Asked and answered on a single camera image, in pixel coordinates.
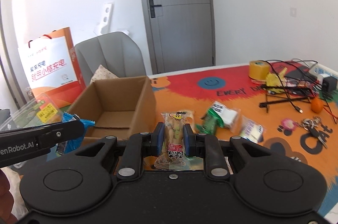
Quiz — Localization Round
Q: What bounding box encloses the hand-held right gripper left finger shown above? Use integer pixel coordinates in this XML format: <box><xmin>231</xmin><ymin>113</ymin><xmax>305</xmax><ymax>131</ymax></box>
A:
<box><xmin>75</xmin><ymin>122</ymin><xmax>165</xmax><ymax>179</ymax></box>

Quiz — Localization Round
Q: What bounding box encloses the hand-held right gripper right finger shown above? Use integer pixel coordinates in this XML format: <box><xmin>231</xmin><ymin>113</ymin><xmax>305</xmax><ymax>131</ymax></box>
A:
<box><xmin>183</xmin><ymin>124</ymin><xmax>272</xmax><ymax>178</ymax></box>

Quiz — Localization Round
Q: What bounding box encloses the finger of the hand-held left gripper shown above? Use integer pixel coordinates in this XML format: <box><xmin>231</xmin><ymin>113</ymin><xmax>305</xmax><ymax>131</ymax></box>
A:
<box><xmin>0</xmin><ymin>120</ymin><xmax>85</xmax><ymax>149</ymax></box>

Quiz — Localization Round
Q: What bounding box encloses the blue snack packet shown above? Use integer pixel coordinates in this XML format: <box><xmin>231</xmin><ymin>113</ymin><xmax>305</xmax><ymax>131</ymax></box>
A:
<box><xmin>55</xmin><ymin>113</ymin><xmax>95</xmax><ymax>155</ymax></box>

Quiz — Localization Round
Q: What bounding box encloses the yellow bread snack packet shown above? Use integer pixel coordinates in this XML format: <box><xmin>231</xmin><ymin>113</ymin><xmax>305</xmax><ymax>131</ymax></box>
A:
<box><xmin>154</xmin><ymin>111</ymin><xmax>195</xmax><ymax>170</ymax></box>

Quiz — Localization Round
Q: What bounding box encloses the white cake snack packet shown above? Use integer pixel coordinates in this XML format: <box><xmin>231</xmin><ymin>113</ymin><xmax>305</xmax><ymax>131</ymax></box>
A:
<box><xmin>211</xmin><ymin>101</ymin><xmax>241</xmax><ymax>132</ymax></box>

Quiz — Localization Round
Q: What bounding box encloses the brown cardboard box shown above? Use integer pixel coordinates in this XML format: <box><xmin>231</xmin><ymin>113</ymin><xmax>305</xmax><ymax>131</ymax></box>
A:
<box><xmin>66</xmin><ymin>76</ymin><xmax>157</xmax><ymax>140</ymax></box>

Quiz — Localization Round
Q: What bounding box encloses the green snack packet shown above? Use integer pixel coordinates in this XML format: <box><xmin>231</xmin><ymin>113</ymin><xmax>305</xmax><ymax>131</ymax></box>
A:
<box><xmin>196</xmin><ymin>105</ymin><xmax>225</xmax><ymax>135</ymax></box>

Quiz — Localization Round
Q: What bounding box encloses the clear plastic container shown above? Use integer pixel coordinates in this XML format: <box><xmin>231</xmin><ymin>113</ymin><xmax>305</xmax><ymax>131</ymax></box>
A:
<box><xmin>0</xmin><ymin>92</ymin><xmax>64</xmax><ymax>132</ymax></box>

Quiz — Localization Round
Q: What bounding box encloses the purple white snack packet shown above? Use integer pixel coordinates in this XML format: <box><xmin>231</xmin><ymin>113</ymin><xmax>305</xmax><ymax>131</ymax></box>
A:
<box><xmin>238</xmin><ymin>117</ymin><xmax>266</xmax><ymax>144</ymax></box>

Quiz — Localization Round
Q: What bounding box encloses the orange white paper bag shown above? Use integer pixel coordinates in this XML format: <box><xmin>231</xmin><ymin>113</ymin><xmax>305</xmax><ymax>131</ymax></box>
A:
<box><xmin>18</xmin><ymin>27</ymin><xmax>86</xmax><ymax>109</ymax></box>

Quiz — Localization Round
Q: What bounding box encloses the dotted beige cushion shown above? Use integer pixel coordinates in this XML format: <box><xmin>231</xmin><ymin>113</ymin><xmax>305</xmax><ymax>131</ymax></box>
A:
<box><xmin>90</xmin><ymin>65</ymin><xmax>120</xmax><ymax>83</ymax></box>

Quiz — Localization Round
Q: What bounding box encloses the grey upholstered chair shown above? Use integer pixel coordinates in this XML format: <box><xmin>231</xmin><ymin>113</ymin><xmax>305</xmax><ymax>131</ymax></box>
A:
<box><xmin>75</xmin><ymin>32</ymin><xmax>147</xmax><ymax>87</ymax></box>

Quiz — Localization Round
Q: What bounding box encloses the yellow tape roll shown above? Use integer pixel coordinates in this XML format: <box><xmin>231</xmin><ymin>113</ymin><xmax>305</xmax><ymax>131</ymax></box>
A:
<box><xmin>249</xmin><ymin>60</ymin><xmax>270</xmax><ymax>81</ymax></box>

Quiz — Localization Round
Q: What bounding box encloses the crumpled yellow wrapper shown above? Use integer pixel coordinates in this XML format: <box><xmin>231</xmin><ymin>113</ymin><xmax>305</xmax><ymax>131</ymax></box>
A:
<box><xmin>265</xmin><ymin>67</ymin><xmax>287</xmax><ymax>87</ymax></box>

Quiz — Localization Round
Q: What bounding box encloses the black folding stand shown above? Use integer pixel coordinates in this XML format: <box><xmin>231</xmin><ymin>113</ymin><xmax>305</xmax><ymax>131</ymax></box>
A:
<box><xmin>259</xmin><ymin>92</ymin><xmax>312</xmax><ymax>113</ymax></box>

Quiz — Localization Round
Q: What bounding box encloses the white foam packing piece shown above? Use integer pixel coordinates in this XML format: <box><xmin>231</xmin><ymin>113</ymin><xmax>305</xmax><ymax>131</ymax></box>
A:
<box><xmin>94</xmin><ymin>3</ymin><xmax>115</xmax><ymax>36</ymax></box>

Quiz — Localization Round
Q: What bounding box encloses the bunch of keys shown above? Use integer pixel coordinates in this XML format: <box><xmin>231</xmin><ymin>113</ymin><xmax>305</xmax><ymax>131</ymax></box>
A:
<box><xmin>300</xmin><ymin>115</ymin><xmax>328</xmax><ymax>148</ymax></box>

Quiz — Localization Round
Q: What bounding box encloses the grey door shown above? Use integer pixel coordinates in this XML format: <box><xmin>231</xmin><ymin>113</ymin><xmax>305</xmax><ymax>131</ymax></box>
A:
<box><xmin>136</xmin><ymin>0</ymin><xmax>216</xmax><ymax>76</ymax></box>

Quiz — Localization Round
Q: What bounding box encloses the orange tangerine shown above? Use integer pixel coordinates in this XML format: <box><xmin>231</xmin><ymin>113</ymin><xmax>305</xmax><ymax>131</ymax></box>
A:
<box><xmin>311</xmin><ymin>98</ymin><xmax>324</xmax><ymax>112</ymax></box>

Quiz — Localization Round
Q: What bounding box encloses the white power strip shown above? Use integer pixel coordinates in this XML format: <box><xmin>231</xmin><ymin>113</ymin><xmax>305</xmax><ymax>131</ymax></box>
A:
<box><xmin>308</xmin><ymin>63</ymin><xmax>338</xmax><ymax>82</ymax></box>

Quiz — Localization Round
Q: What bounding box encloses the black power adapter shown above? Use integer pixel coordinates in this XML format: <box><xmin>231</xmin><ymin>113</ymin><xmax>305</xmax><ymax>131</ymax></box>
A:
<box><xmin>322</xmin><ymin>76</ymin><xmax>338</xmax><ymax>93</ymax></box>

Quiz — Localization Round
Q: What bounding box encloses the black charging cable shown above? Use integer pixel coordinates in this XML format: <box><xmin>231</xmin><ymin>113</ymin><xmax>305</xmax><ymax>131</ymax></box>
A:
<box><xmin>264</xmin><ymin>59</ymin><xmax>320</xmax><ymax>114</ymax></box>

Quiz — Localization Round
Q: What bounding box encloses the black door handle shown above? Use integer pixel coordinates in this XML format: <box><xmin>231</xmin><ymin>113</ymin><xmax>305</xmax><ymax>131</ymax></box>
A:
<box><xmin>148</xmin><ymin>0</ymin><xmax>162</xmax><ymax>18</ymax></box>

